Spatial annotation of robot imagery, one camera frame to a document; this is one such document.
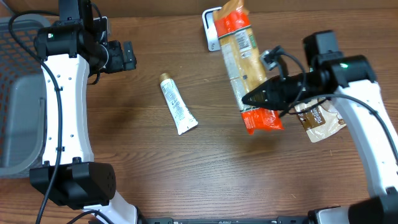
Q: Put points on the white barcode scanner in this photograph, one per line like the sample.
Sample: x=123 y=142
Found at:
x=210 y=29

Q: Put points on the orange spaghetti packet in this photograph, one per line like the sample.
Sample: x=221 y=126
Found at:
x=244 y=68

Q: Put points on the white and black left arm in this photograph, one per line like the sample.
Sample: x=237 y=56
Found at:
x=70 y=51

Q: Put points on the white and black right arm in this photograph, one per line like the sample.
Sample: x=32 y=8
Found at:
x=350 y=85

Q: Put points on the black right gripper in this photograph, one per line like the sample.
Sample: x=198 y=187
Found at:
x=276 y=93

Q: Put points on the black mounting rail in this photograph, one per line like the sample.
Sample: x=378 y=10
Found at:
x=278 y=220

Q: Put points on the white tube with gold cap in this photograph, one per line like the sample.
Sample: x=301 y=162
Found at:
x=183 y=118

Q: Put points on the dark grey plastic basket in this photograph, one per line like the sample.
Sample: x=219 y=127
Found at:
x=23 y=108

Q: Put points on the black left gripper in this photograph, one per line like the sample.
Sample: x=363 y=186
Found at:
x=120 y=61

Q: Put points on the beige pouch bag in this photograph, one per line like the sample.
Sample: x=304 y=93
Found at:
x=321 y=121

